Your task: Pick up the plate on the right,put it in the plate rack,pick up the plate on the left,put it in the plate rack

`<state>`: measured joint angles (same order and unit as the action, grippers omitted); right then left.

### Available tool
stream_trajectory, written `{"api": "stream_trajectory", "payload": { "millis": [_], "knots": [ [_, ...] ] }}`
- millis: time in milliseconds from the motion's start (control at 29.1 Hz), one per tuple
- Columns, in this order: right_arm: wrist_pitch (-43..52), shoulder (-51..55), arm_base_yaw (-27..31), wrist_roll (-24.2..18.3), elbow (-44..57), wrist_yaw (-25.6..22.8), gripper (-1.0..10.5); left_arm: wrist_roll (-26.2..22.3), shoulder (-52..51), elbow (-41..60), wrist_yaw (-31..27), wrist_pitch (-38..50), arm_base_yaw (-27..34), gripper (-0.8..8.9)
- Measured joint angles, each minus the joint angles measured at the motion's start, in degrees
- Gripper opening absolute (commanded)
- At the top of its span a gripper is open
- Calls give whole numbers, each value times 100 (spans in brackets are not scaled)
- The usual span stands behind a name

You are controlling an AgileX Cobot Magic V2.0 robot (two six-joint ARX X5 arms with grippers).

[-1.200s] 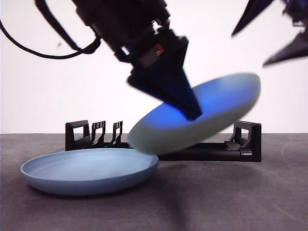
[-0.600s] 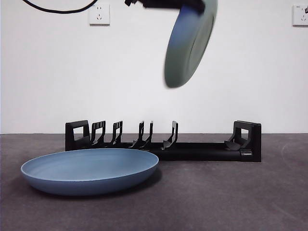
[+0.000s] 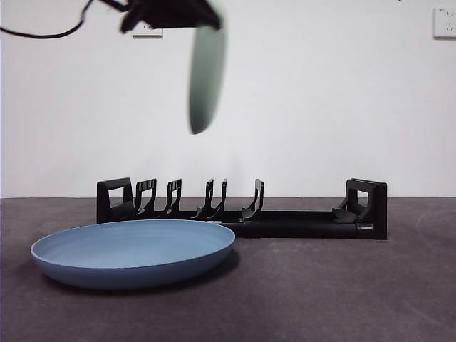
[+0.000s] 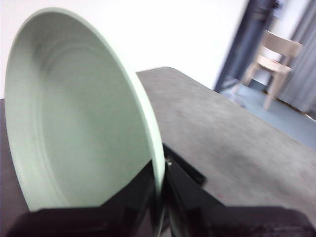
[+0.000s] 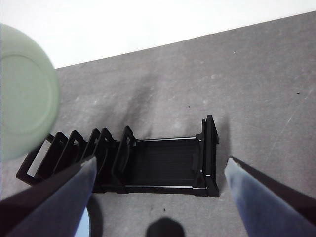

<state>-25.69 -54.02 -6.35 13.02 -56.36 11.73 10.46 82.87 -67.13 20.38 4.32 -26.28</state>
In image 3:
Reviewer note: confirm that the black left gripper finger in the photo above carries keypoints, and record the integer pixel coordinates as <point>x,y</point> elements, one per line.
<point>185,14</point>

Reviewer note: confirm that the green round plate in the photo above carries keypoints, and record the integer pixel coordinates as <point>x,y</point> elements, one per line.
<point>206,89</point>

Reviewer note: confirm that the blue round plate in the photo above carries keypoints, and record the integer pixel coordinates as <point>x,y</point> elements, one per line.
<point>132,270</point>

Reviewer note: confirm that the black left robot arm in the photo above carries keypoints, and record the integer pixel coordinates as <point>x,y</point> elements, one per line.
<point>142,14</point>

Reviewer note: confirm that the black plastic plate rack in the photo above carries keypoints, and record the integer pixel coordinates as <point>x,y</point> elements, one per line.
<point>303,228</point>

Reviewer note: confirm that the white wall socket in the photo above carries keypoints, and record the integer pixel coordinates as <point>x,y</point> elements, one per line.
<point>157,33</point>
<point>445,23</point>

